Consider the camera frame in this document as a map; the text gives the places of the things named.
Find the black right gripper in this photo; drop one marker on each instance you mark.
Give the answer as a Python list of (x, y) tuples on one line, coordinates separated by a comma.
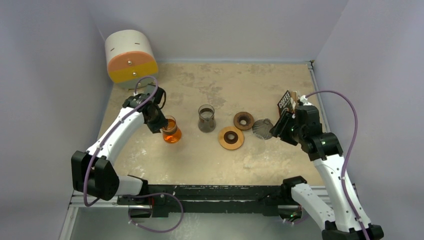
[(283, 125)]

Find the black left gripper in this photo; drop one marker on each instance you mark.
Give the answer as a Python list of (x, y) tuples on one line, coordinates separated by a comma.
[(162, 122)]

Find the orange glass carafe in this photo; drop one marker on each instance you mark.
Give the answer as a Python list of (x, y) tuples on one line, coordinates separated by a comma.
[(171, 133)]

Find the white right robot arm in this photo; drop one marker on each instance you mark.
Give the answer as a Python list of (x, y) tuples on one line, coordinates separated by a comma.
[(345, 218)]

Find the orange coffee filter box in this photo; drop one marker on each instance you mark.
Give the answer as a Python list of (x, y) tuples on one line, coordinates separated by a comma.
[(289, 102)]

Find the grey glass carafe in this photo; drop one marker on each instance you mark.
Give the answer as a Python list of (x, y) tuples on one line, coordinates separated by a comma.
[(206, 121)]

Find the white round drawer cabinet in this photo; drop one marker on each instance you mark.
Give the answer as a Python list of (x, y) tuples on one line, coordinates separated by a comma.
[(130, 61)]

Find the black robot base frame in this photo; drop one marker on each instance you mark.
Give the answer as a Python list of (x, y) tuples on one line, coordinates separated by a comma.
[(216, 199)]

